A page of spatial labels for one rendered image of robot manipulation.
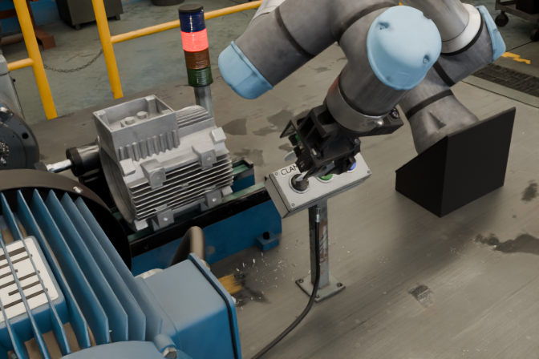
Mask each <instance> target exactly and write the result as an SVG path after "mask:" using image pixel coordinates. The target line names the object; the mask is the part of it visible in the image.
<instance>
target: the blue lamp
mask: <svg viewBox="0 0 539 359"><path fill-rule="evenodd" d="M178 15H179V20H180V30H181V31H182V32H185V33H196V32H200V31H203V30H204V29H205V28H206V26H205V14H204V9H203V10H202V11H200V12H197V13H193V14H182V13H180V12H179V11H178Z"/></svg>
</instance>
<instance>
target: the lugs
mask: <svg viewBox="0 0 539 359"><path fill-rule="evenodd" d="M209 136H210V138H211V140H212V141H213V145H216V144H219V143H223V142H224V141H225V139H226V136H225V133H224V132H223V130H222V128H221V127H219V128H216V129H213V130H211V131H210V132H209ZM96 142H97V144H98V146H99V148H100V141H99V136H98V135H97V137H96ZM119 168H120V171H121V173H122V175H123V177H126V176H129V175H133V174H135V172H136V167H135V165H134V163H133V161H132V158H129V159H125V160H122V161H120V162H119ZM232 193H233V191H232V189H231V187H230V186H229V187H227V188H223V189H221V198H222V199H223V198H225V197H227V196H230V195H231V194H232ZM132 226H133V228H134V230H135V232H136V233H138V232H142V231H143V230H146V229H147V228H148V223H147V221H146V220H143V221H140V222H138V221H137V220H135V221H133V223H132Z"/></svg>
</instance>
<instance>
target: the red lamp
mask: <svg viewBox="0 0 539 359"><path fill-rule="evenodd" d="M181 36H182V43H183V48H184V50H186V51H199V50H204V49H206V48H207V47H208V46H209V45H208V39H207V32H206V28H205V29H204V30H203V31H200V32H196V33H185V32H182V31H181Z"/></svg>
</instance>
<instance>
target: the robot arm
mask: <svg viewBox="0 0 539 359"><path fill-rule="evenodd" d="M399 1H400V2H401V3H402V4H403V6H396V5H395V3H394V1H393V0H263V2H262V4H261V5H260V7H259V8H258V10H257V13H256V14H255V15H254V17H253V19H252V21H251V22H250V24H249V26H248V27H247V29H246V31H245V33H244V34H243V35H242V36H240V37H239V38H238V39H237V40H235V41H232V42H231V43H230V45H229V46H228V47H227V48H226V49H225V50H223V51H222V52H221V54H220V56H219V59H218V66H219V69H220V72H221V75H222V77H223V79H224V80H225V81H226V83H227V84H228V85H229V86H230V87H231V89H232V90H233V91H234V92H235V93H237V94H238V95H240V96H241V97H242V98H245V99H256V98H257V97H259V96H261V95H263V94H264V93H266V92H267V91H268V90H273V89H274V86H276V85H277V84H278V83H280V82H281V81H282V80H283V79H285V78H286V77H288V76H289V75H291V74H292V73H294V72H295V71H296V70H297V69H299V68H300V67H302V66H303V65H305V64H306V63H308V62H309V61H310V60H311V59H313V58H314V57H315V56H317V55H318V54H320V53H321V52H323V51H324V50H325V49H326V48H328V47H329V46H331V45H332V44H334V43H335V42H337V43H338V45H339V46H340V47H341V48H342V51H343V53H344V54H345V56H346V58H347V61H348V62H347V63H346V65H345V67H344V68H343V69H342V71H341V72H340V73H339V75H338V76H337V78H336V79H335V81H334V82H333V83H332V84H331V86H330V88H329V89H328V92H327V95H326V97H325V98H324V100H323V104H322V105H320V106H317V107H313V108H312V109H311V110H310V112H309V113H307V114H304V115H301V116H298V117H296V118H293V119H291V120H290V121H289V122H288V124H287V126H286V128H285V129H284V131H283V132H282V133H281V135H280V136H279V137H280V139H281V138H283V137H286V136H288V135H289V136H290V137H289V138H288V139H289V141H290V142H291V143H292V145H293V146H296V147H295V148H294V150H293V151H292V152H290V153H288V154H287V155H286V156H285V158H284V160H285V161H287V160H292V159H297V160H296V162H295V164H296V165H297V167H298V170H299V171H300V173H303V172H305V173H304V174H303V175H300V176H299V177H298V178H297V179H296V181H300V180H305V179H308V178H310V177H312V176H313V177H323V176H327V175H330V174H335V175H341V174H342V173H344V172H347V171H349V170H350V169H351V167H352V165H353V164H354V163H356V162H357V161H356V159H355V156H356V155H357V154H358V153H360V143H361V141H360V139H359V137H364V136H373V135H388V134H392V133H393V132H395V131H396V130H398V129H399V128H400V127H402V126H403V125H404V122H403V120H402V119H401V118H400V114H399V111H398V110H397V108H396V107H395V106H396V105H397V104H399V106H400V108H401V109H402V111H403V113H404V115H405V116H406V118H407V121H408V122H409V123H410V126H411V133H412V137H413V141H414V145H415V150H416V152H417V153H418V154H420V153H421V152H423V151H425V150H426V149H428V148H429V147H430V146H431V145H433V144H434V143H436V142H438V141H439V140H440V139H442V138H443V137H445V135H447V134H451V133H453V132H455V131H458V130H460V129H462V128H464V127H467V126H469V125H472V124H474V123H477V122H479V121H480V120H479V119H478V118H477V117H476V115H474V114H473V113H472V112H471V111H470V110H469V109H468V108H467V107H466V106H465V105H464V104H462V103H461V102H460V101H459V100H458V99H457V98H456V97H455V95H454V94H453V93H452V90H451V88H450V87H452V86H453V85H455V84H457V83H458V82H459V81H461V80H463V79H465V78H467V77H468V76H469V75H471V74H473V73H475V72H476V71H478V70H479V69H481V68H482V67H485V66H486V65H488V64H489V63H493V62H494V60H496V59H497V58H499V57H500V56H502V54H503V53H504V52H505V43H504V41H503V39H502V37H501V34H500V32H499V31H498V29H497V28H496V25H495V23H494V21H493V20H492V18H491V16H490V14H489V12H488V11H487V9H486V8H485V7H484V6H479V7H476V8H475V7H474V6H471V5H469V4H464V3H461V1H460V0H399ZM290 125H293V127H294V129H292V130H289V131H287V130H288V129H289V127H290ZM295 132H297V133H295ZM294 133H295V134H294Z"/></svg>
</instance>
